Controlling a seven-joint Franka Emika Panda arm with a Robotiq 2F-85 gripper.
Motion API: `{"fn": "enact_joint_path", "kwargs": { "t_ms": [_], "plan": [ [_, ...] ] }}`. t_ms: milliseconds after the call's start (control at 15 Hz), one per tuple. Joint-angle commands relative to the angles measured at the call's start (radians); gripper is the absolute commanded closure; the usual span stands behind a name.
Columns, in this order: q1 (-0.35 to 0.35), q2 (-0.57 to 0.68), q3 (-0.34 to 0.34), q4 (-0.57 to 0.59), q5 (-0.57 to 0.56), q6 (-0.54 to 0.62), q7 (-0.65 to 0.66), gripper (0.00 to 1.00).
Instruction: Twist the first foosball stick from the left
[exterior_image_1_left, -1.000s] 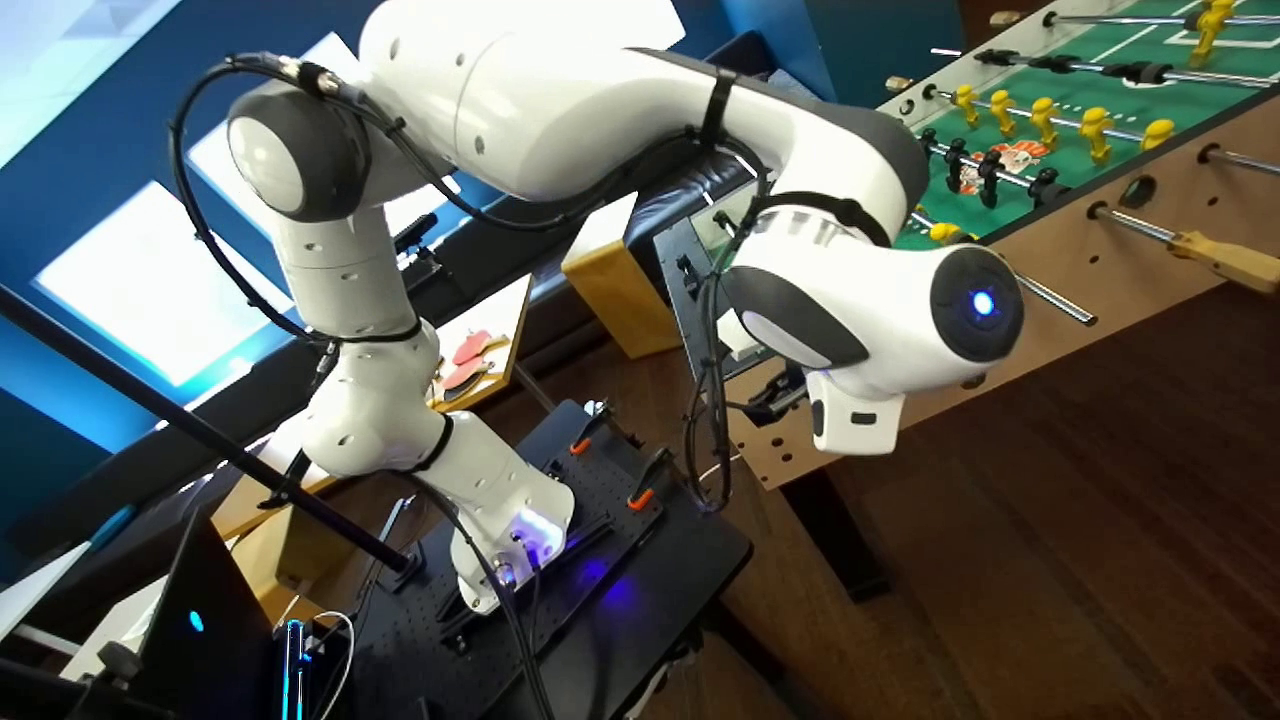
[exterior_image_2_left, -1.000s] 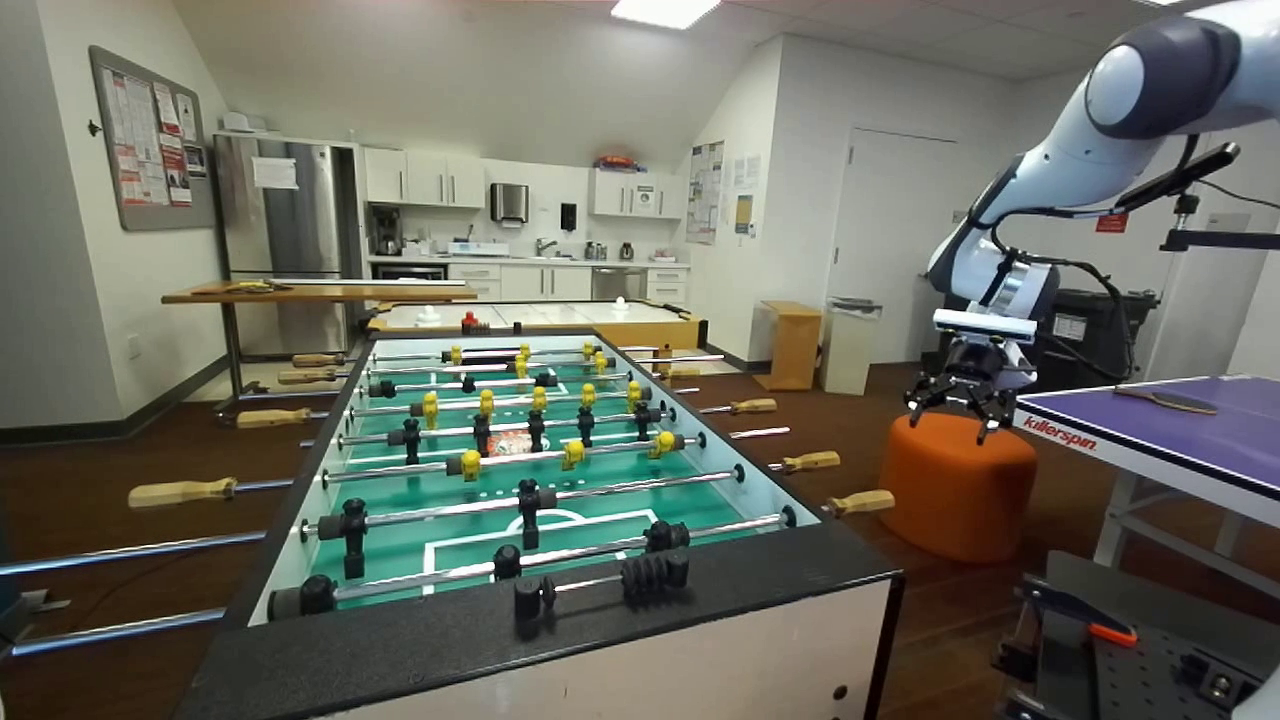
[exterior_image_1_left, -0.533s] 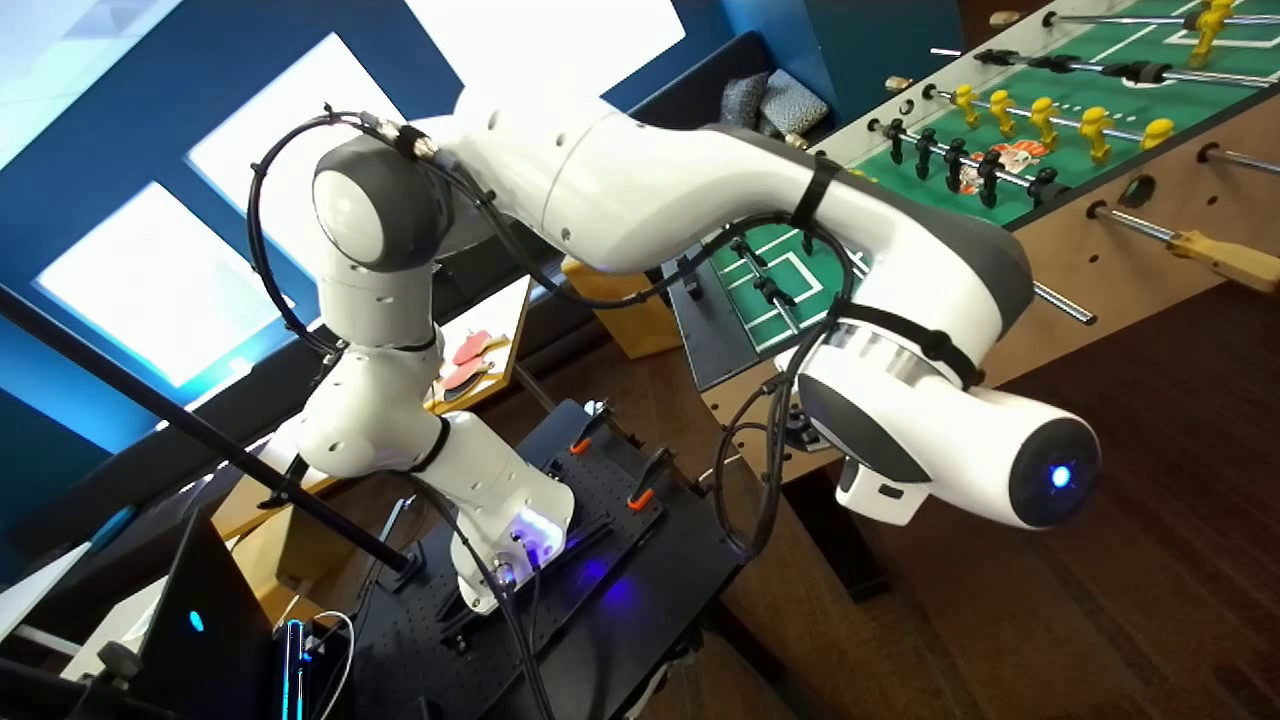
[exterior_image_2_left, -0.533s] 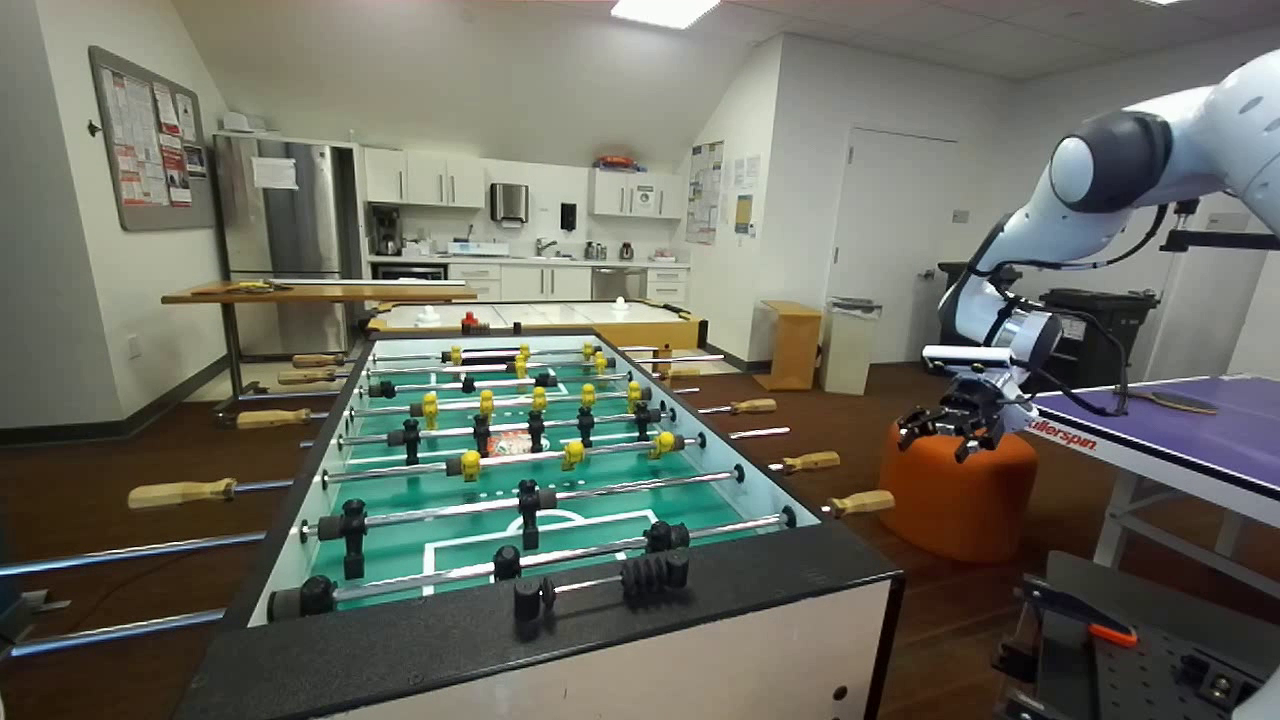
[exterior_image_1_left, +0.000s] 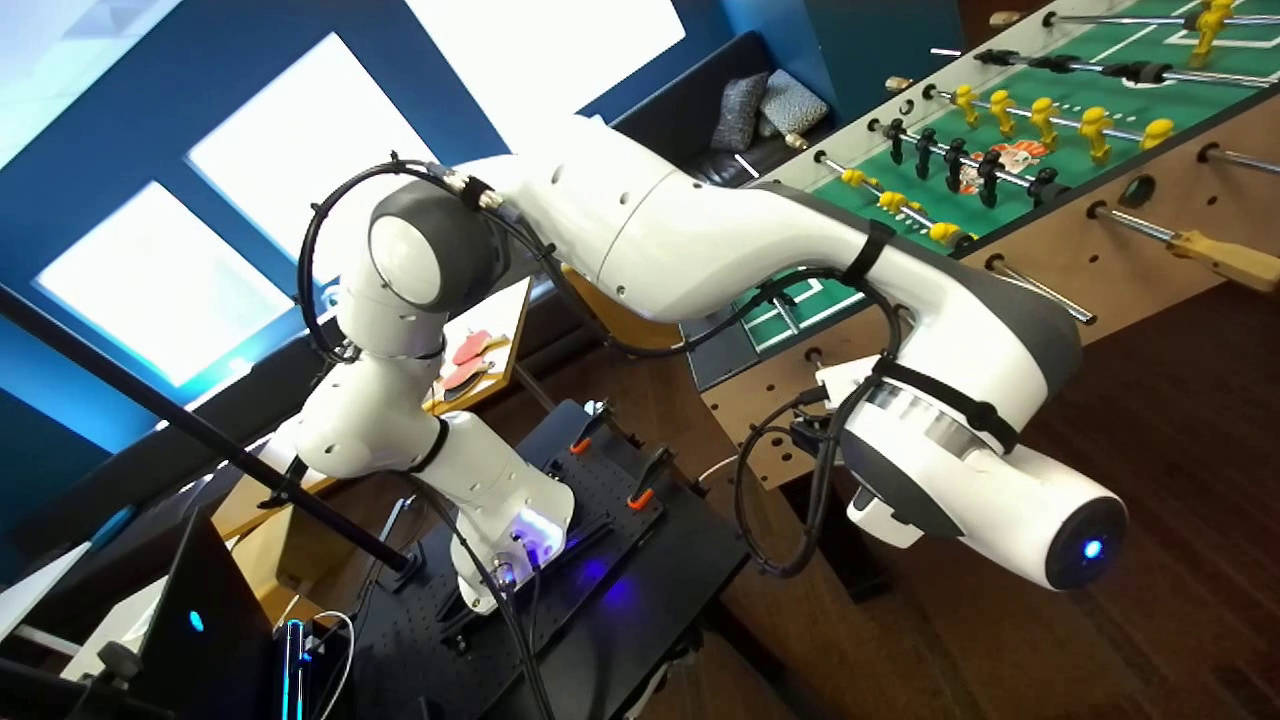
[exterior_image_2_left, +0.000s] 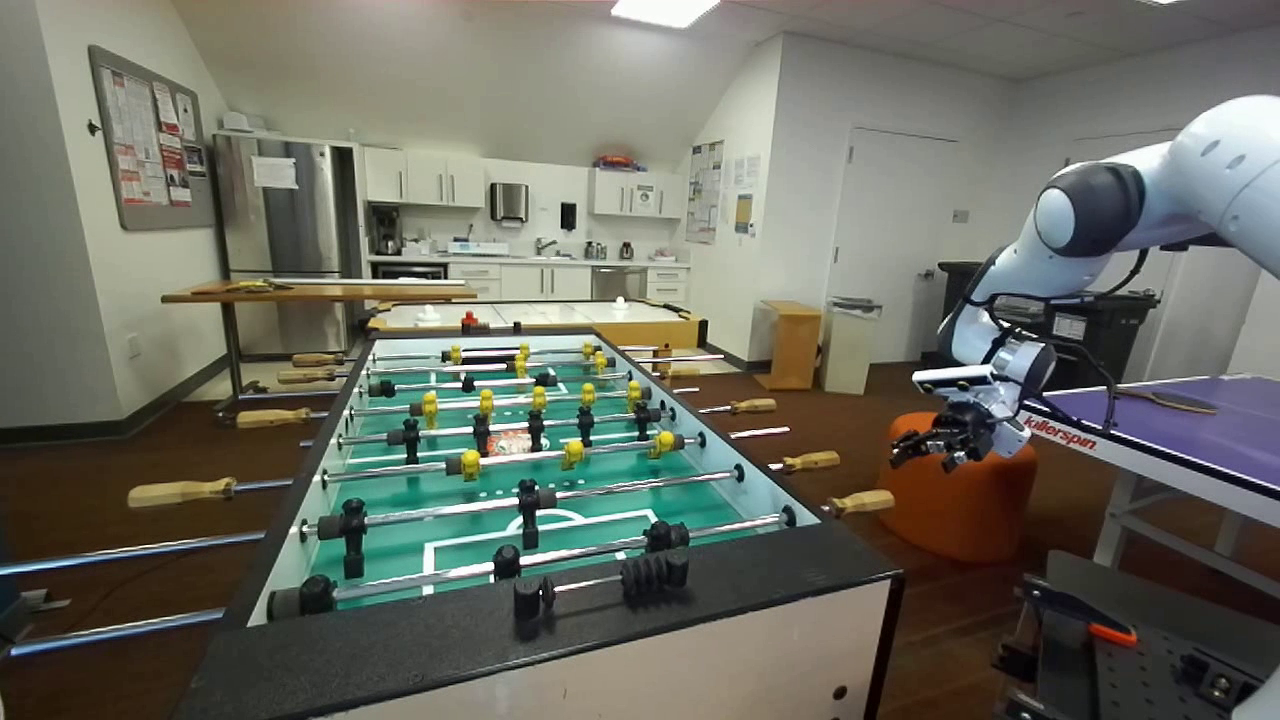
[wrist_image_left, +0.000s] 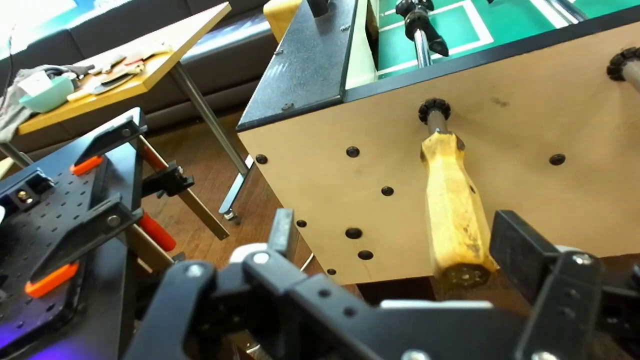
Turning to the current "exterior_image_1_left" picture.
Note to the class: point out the foosball table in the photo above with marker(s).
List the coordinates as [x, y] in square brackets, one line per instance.
[1165, 109]

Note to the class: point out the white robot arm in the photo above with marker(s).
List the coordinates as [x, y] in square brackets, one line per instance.
[931, 425]

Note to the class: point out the black tripod pole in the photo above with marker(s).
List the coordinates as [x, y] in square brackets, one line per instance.
[199, 431]

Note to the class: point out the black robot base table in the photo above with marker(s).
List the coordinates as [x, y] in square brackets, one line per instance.
[600, 618]

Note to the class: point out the black laptop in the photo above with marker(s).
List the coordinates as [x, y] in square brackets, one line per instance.
[210, 641]

